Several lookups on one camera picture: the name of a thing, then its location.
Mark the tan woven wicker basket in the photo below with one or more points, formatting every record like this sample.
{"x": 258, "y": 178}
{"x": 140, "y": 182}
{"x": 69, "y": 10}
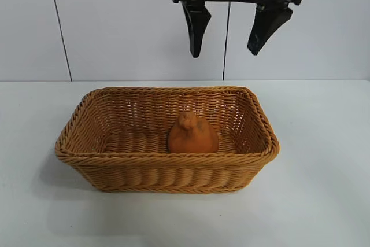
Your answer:
{"x": 144, "y": 169}

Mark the bumpy orange fruit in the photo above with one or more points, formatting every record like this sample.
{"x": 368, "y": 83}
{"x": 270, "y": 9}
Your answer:
{"x": 193, "y": 140}

